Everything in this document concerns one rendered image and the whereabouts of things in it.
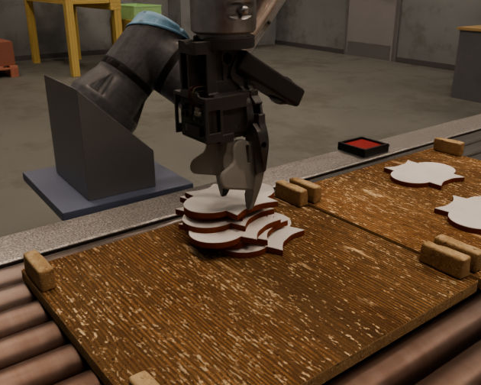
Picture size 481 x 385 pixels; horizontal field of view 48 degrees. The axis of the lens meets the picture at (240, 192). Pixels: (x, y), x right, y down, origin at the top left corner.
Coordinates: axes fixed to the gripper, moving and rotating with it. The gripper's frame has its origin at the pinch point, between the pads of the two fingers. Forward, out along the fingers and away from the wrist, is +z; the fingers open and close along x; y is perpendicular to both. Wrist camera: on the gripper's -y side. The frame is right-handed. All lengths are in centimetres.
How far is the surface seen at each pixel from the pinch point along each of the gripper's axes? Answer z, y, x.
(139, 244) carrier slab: 6.1, 12.3, -5.7
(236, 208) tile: 1.0, 2.3, 2.2
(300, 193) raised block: 4.0, -12.8, -2.3
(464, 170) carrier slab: 6.7, -48.3, 2.5
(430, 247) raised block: 4.1, -13.3, 20.1
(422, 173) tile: 5.8, -38.7, 0.5
